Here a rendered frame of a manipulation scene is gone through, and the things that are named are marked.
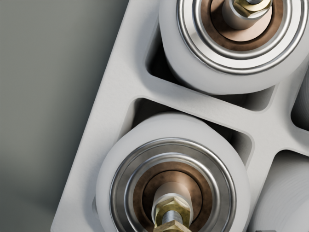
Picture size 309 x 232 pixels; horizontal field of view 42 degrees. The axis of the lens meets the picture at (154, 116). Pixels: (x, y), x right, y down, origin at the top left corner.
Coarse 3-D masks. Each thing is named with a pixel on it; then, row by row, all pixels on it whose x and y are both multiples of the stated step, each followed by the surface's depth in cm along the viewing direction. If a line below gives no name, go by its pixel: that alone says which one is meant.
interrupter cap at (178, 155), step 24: (144, 144) 24; (168, 144) 24; (192, 144) 24; (120, 168) 24; (144, 168) 24; (168, 168) 24; (192, 168) 24; (216, 168) 24; (120, 192) 24; (144, 192) 24; (192, 192) 24; (216, 192) 24; (120, 216) 24; (144, 216) 24; (216, 216) 24
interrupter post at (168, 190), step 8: (168, 184) 23; (176, 184) 23; (160, 192) 22; (168, 192) 21; (176, 192) 21; (184, 192) 22; (160, 200) 21; (184, 200) 21; (152, 208) 21; (192, 208) 21; (152, 216) 21; (192, 216) 21
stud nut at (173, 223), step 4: (172, 220) 17; (176, 220) 17; (164, 224) 17; (168, 224) 17; (172, 224) 17; (176, 224) 17; (180, 224) 17; (156, 228) 17; (160, 228) 17; (164, 228) 16; (168, 228) 16; (172, 228) 16; (176, 228) 16; (180, 228) 16; (184, 228) 17
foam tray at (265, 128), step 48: (144, 0) 31; (144, 48) 31; (96, 96) 31; (144, 96) 31; (192, 96) 31; (240, 96) 42; (288, 96) 30; (96, 144) 31; (240, 144) 36; (288, 144) 31
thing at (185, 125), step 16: (160, 112) 39; (176, 112) 36; (144, 128) 24; (160, 128) 24; (176, 128) 24; (192, 128) 24; (208, 128) 25; (128, 144) 24; (208, 144) 24; (224, 144) 24; (112, 160) 24; (224, 160) 24; (240, 160) 25; (112, 176) 24; (240, 176) 24; (96, 192) 25; (240, 192) 24; (240, 208) 24; (112, 224) 24; (240, 224) 24
